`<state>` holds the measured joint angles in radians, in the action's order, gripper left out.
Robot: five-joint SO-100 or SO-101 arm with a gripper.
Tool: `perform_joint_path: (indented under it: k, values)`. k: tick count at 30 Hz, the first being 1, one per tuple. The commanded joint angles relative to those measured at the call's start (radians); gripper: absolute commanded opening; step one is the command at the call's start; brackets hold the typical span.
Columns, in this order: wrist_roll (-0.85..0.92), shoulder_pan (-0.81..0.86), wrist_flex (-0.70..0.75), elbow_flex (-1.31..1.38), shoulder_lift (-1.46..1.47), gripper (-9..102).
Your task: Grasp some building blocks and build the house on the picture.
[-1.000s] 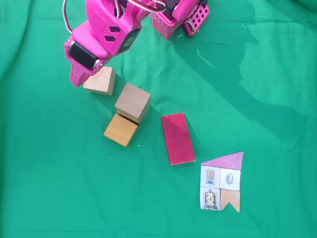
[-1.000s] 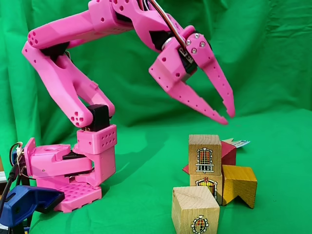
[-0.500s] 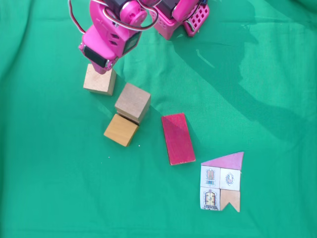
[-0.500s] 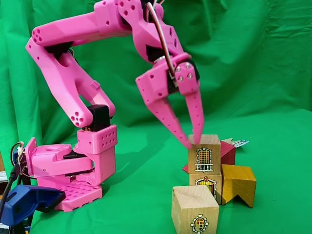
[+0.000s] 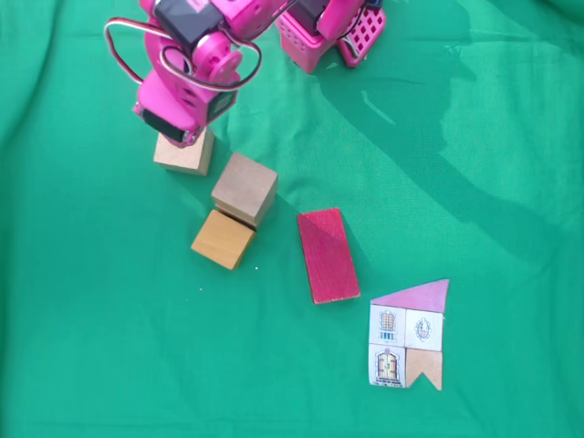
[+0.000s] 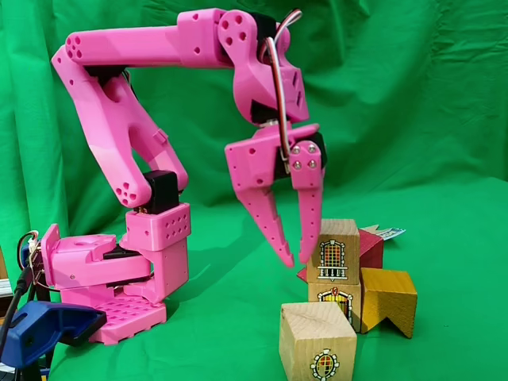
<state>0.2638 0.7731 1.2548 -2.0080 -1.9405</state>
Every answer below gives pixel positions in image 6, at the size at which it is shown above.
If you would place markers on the brown and white box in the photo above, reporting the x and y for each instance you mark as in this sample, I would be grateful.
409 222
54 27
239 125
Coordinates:
3 270

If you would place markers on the green cloth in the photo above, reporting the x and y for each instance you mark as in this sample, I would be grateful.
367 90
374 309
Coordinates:
436 198

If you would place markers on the blue clamp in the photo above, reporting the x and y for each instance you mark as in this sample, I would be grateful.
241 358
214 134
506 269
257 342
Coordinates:
43 325

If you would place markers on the motor controller board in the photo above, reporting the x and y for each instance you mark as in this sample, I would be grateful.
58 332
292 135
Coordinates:
33 258

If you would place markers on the paper house picture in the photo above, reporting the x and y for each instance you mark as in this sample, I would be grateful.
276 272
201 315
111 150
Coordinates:
393 233

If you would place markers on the wooden cube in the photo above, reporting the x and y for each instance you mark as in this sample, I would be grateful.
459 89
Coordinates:
317 293
341 238
313 333

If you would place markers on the wooden cube, door print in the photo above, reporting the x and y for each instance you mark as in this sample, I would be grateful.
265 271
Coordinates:
317 293

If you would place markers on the yellow notched wooden block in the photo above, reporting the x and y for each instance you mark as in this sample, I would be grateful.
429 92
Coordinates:
389 301

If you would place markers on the red wooden roof block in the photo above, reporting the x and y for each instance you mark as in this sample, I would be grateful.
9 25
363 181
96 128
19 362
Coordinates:
371 250

